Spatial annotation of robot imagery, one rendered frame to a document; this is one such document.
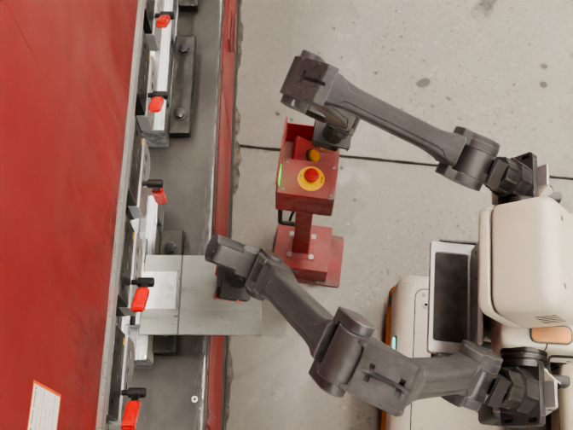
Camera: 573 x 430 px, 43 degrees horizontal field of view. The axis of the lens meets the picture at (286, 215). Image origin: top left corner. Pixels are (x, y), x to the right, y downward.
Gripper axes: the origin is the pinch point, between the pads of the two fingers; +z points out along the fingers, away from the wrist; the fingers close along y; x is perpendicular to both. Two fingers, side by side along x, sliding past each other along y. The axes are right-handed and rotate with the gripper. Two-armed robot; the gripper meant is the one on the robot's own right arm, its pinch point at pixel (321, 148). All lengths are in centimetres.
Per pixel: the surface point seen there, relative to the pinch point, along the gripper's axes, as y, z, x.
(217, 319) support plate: 22, -16, 57
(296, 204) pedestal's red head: 3.3, 7.4, 14.6
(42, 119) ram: 57, -91, 57
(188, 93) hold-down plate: 38.5, -3.1, -4.4
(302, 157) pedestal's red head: 4.0, 5.5, 1.1
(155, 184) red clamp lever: 42, -37, 38
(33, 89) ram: 58, -94, 55
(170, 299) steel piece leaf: 33, -14, 54
